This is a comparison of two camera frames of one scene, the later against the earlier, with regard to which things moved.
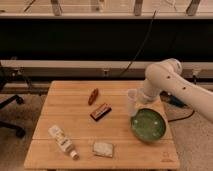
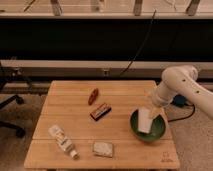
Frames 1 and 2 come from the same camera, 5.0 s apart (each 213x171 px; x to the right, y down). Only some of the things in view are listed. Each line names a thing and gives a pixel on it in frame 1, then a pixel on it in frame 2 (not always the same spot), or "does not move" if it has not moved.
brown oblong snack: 93,96 does not move
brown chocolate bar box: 100,112 does not move
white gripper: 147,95 → 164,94
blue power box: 168,97 does not move
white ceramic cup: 132,104 → 144,120
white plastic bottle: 63,141 does not move
